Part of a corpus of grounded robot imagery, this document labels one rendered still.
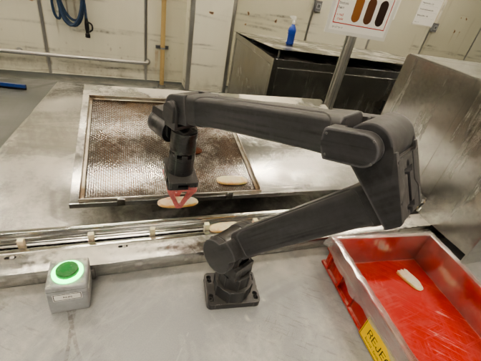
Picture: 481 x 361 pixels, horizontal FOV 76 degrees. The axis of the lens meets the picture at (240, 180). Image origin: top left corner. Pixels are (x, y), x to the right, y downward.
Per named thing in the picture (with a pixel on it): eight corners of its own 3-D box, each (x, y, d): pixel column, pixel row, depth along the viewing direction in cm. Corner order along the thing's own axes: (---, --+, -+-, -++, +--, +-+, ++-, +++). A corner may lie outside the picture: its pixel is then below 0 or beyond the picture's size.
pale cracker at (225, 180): (217, 185, 93) (217, 183, 92) (215, 176, 96) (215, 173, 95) (248, 185, 96) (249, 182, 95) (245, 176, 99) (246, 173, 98)
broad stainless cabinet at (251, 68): (250, 165, 284) (275, 49, 228) (221, 118, 363) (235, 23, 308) (408, 162, 350) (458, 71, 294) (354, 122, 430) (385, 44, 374)
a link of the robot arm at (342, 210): (434, 232, 32) (457, 199, 38) (372, 115, 32) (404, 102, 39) (213, 276, 65) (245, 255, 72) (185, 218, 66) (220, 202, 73)
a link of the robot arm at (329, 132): (374, 179, 34) (406, 155, 41) (383, 128, 32) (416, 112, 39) (158, 123, 62) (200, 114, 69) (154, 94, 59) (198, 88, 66)
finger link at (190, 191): (165, 215, 72) (167, 183, 67) (161, 195, 78) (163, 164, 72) (194, 213, 75) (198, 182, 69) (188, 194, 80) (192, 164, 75)
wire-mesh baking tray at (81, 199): (78, 203, 78) (77, 199, 77) (89, 98, 111) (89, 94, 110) (260, 193, 95) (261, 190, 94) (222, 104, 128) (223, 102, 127)
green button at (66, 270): (54, 284, 58) (53, 278, 57) (58, 267, 61) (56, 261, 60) (78, 281, 60) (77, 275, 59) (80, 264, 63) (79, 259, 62)
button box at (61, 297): (49, 325, 62) (39, 291, 56) (56, 292, 68) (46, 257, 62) (94, 318, 65) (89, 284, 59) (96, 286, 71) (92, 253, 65)
